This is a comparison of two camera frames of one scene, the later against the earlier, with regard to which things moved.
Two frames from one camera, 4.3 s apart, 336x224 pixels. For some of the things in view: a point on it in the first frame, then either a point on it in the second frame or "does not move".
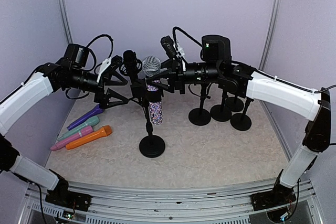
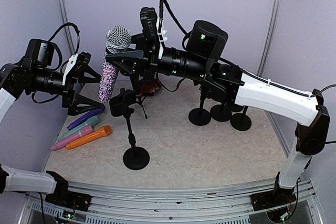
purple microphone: [99, 110] does not move
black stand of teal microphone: [242, 121] does not move
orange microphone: [106, 131] does not move
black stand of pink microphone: [221, 112] does not move
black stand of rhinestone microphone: [151, 146] -> [135, 158]
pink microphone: [81, 132] does not move
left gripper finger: [111, 93] -> [81, 104]
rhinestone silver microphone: [151, 65] -> [118, 40]
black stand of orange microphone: [201, 116] does not move
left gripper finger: [112, 83] -> [89, 75]
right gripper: [176, 75] -> [147, 65]
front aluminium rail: [111, 204] does not move
